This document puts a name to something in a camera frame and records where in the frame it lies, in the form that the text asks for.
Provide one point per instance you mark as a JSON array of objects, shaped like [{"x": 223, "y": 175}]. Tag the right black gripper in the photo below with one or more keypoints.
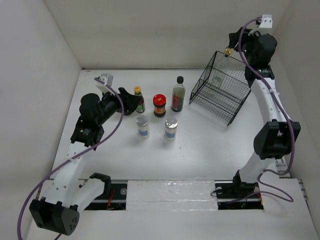
[{"x": 234, "y": 39}]

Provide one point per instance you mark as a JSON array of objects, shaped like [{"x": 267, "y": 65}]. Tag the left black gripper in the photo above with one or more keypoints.
[{"x": 130, "y": 101}]

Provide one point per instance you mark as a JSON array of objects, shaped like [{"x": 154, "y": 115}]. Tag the green label sauce bottle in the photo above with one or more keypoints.
[{"x": 141, "y": 106}]

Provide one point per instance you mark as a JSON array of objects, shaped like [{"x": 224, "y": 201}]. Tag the white shaker jar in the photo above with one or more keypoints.
[
  {"x": 142, "y": 123},
  {"x": 171, "y": 125}
]

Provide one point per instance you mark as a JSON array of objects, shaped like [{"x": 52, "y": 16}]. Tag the red lid sauce jar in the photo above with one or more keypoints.
[{"x": 159, "y": 102}]

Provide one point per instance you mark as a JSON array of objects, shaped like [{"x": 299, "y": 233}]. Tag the clear glass oil bottle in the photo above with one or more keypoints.
[{"x": 220, "y": 68}]

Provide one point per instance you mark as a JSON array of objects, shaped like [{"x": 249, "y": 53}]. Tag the dark soy sauce bottle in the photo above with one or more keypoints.
[{"x": 178, "y": 95}]

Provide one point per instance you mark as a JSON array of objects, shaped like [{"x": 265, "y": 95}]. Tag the small brown jar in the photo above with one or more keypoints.
[{"x": 128, "y": 112}]

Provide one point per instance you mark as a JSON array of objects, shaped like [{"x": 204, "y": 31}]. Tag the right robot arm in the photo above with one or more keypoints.
[{"x": 279, "y": 133}]

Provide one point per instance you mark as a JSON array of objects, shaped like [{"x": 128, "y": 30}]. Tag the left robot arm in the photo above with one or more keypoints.
[{"x": 59, "y": 208}]

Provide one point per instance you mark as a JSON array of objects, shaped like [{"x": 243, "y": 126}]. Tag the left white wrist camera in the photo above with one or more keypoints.
[{"x": 103, "y": 82}]

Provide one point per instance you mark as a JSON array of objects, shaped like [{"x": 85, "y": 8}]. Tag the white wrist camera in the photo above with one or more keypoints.
[
  {"x": 103, "y": 82},
  {"x": 264, "y": 24}
]

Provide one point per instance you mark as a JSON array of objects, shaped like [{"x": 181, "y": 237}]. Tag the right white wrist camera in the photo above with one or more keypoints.
[{"x": 264, "y": 24}]

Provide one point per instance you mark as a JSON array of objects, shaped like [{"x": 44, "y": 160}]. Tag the black wire rack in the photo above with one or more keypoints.
[{"x": 227, "y": 100}]

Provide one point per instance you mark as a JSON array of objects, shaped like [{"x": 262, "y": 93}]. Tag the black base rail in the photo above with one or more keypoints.
[{"x": 173, "y": 195}]

